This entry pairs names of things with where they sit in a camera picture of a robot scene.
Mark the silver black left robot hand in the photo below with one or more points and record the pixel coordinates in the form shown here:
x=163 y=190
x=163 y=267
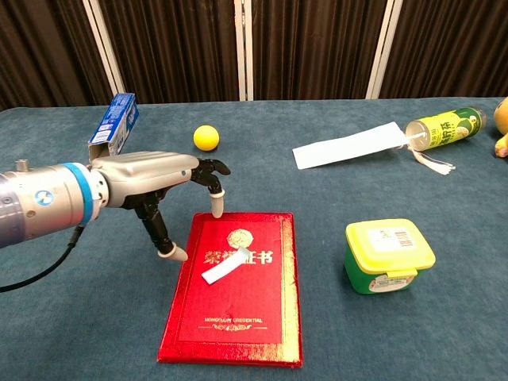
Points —
x=147 y=172

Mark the small pale paper strip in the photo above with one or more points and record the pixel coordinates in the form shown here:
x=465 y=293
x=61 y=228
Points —
x=224 y=268

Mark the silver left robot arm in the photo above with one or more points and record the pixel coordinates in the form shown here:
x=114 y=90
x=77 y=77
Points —
x=39 y=202

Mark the red honorary certificate book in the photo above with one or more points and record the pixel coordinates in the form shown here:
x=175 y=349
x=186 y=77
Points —
x=234 y=309

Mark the blue open toothpaste carton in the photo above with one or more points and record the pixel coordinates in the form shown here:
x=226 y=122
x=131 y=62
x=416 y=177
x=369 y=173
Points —
x=119 y=119

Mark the yellow ball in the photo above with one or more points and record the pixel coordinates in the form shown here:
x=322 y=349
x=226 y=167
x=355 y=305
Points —
x=206 y=137

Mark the dark brown pleated screen panel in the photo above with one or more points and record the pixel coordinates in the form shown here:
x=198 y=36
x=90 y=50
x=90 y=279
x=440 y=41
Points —
x=174 y=47
x=313 y=47
x=452 y=47
x=43 y=47

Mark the teal table cloth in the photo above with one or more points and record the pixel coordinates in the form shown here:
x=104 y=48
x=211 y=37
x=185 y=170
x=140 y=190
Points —
x=79 y=317

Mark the white paper bookmark with tassel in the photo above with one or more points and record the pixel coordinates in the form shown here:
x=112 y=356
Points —
x=349 y=148

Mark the green tub with yellow lid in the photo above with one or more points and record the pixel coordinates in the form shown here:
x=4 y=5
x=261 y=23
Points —
x=387 y=254

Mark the yellow green drink bottle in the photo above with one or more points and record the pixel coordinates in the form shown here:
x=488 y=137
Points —
x=448 y=129

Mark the orange yellow round fruit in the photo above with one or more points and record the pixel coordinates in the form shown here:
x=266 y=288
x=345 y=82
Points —
x=502 y=115

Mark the white screen frame post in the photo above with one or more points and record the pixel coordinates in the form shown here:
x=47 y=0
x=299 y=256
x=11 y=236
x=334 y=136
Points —
x=243 y=47
x=381 y=47
x=105 y=47

